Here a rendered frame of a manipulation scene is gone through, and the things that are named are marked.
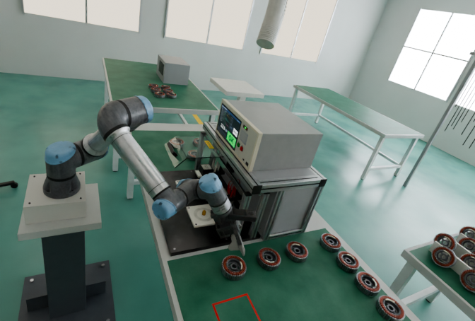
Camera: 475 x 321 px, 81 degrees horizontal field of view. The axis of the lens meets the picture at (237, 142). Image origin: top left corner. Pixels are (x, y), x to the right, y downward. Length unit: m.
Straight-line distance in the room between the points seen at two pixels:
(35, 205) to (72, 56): 4.62
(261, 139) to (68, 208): 0.93
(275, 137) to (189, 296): 0.75
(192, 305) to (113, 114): 0.77
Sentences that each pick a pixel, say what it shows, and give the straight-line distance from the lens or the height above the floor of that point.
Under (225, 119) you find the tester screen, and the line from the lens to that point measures 1.54.
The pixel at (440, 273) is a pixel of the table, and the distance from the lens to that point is 2.02.
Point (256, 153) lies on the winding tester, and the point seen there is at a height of 1.22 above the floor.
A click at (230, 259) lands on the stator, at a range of 1.36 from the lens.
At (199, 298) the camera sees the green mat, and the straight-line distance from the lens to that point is 1.27.
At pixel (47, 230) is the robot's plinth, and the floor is 0.75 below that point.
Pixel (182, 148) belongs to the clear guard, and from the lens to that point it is 1.51.
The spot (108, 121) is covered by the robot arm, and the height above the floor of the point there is 1.34.
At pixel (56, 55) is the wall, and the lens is 5.95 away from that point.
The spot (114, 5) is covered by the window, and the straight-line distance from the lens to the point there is 5.79.
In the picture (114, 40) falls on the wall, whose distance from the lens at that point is 5.87.
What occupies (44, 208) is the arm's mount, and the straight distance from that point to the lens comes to 1.52.
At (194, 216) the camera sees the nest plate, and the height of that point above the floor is 0.78.
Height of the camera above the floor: 1.78
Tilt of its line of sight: 25 degrees down
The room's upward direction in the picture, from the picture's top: 14 degrees clockwise
